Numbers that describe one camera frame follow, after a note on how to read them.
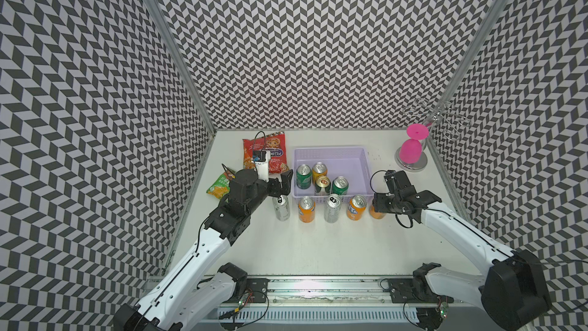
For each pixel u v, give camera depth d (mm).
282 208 797
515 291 395
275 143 1092
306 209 818
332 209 791
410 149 870
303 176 909
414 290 704
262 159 618
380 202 764
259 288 725
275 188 638
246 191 534
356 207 828
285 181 651
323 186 880
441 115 1068
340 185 891
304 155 1050
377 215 875
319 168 921
